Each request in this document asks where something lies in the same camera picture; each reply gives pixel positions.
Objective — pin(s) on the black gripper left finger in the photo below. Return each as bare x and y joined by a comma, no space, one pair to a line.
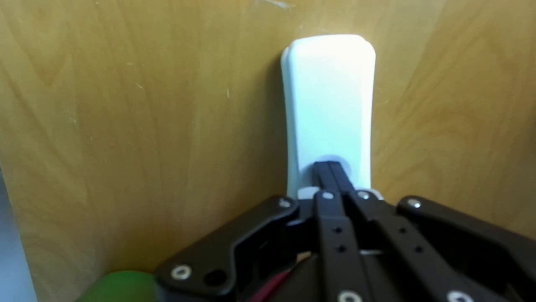
336,245

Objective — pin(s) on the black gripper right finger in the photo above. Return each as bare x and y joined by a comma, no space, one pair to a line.
436,245

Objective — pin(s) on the green round object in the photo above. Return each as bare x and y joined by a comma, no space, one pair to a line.
123,287

